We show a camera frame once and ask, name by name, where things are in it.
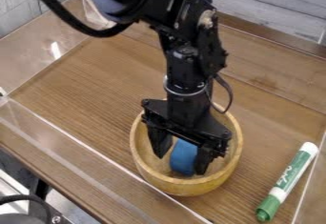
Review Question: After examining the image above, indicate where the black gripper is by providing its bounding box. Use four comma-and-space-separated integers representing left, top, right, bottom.
141, 86, 230, 175

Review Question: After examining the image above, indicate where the blue rectangular block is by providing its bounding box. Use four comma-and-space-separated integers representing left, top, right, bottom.
169, 139, 197, 176

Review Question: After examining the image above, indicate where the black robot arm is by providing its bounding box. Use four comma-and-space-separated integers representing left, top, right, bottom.
92, 0, 230, 174

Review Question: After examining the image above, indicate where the brown wooden bowl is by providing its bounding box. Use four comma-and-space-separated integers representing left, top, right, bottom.
129, 112, 242, 196

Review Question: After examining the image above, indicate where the green white marker pen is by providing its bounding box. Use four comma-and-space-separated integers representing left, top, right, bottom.
256, 142, 317, 222

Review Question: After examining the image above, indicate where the black cable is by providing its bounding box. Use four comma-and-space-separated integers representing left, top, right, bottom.
19, 0, 132, 39

